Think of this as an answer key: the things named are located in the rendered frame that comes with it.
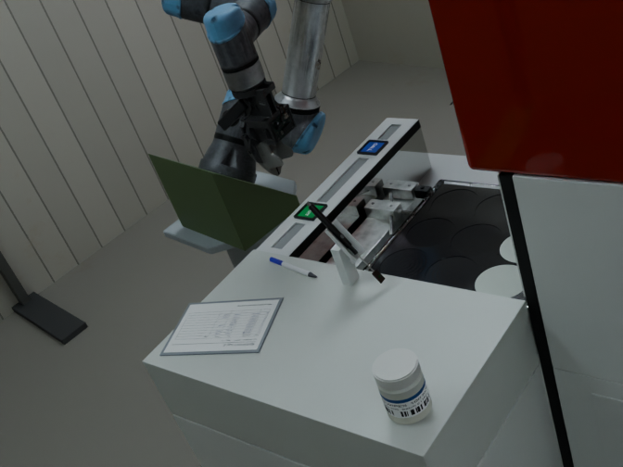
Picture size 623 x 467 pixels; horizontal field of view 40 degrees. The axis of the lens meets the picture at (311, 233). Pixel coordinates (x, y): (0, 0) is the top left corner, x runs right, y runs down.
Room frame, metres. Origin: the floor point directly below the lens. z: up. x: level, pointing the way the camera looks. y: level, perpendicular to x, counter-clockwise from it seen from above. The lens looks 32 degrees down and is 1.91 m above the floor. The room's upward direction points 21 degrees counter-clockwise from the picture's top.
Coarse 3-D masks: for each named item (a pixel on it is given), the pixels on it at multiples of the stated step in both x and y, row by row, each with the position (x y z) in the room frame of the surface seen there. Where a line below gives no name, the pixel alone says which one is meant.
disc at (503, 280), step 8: (488, 272) 1.27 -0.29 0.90; (496, 272) 1.26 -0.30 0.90; (504, 272) 1.26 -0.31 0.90; (512, 272) 1.25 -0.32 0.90; (480, 280) 1.26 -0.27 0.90; (488, 280) 1.25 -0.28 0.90; (496, 280) 1.24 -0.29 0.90; (504, 280) 1.24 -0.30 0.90; (512, 280) 1.23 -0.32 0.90; (480, 288) 1.24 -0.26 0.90; (488, 288) 1.23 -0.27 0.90; (496, 288) 1.22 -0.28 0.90; (504, 288) 1.21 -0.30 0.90; (512, 288) 1.21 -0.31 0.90; (520, 288) 1.20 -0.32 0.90; (504, 296) 1.19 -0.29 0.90; (512, 296) 1.19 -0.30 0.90
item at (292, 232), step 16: (384, 128) 1.87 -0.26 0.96; (400, 128) 1.84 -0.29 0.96; (352, 160) 1.77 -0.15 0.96; (368, 160) 1.74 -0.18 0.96; (336, 176) 1.73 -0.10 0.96; (352, 176) 1.70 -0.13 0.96; (320, 192) 1.68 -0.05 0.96; (336, 192) 1.67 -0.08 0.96; (288, 224) 1.60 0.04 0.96; (304, 224) 1.58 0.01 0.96; (272, 240) 1.56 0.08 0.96; (288, 240) 1.54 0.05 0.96
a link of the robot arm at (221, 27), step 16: (208, 16) 1.56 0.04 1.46; (224, 16) 1.54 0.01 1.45; (240, 16) 1.55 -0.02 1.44; (208, 32) 1.56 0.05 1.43; (224, 32) 1.53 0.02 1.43; (240, 32) 1.54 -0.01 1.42; (256, 32) 1.58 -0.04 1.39; (224, 48) 1.54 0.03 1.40; (240, 48) 1.53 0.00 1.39; (224, 64) 1.55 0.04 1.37; (240, 64) 1.53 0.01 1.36
